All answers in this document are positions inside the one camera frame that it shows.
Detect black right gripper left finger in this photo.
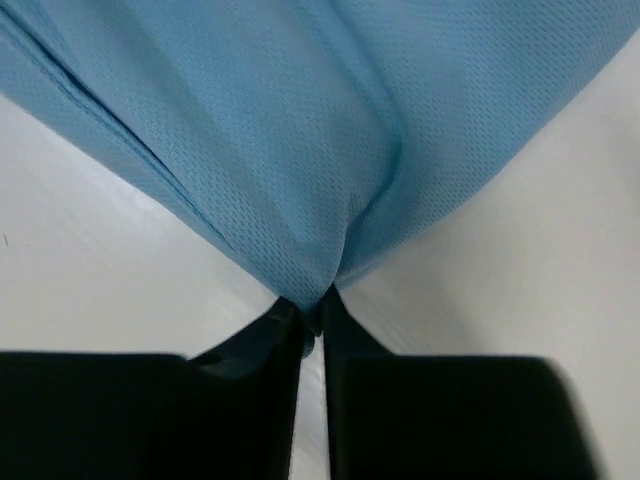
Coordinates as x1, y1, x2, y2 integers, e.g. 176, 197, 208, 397
1, 299, 304, 479

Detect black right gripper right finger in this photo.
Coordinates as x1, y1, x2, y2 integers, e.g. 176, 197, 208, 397
319, 289, 600, 479

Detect light blue shorts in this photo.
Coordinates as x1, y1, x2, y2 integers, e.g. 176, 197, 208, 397
1, 1, 639, 308

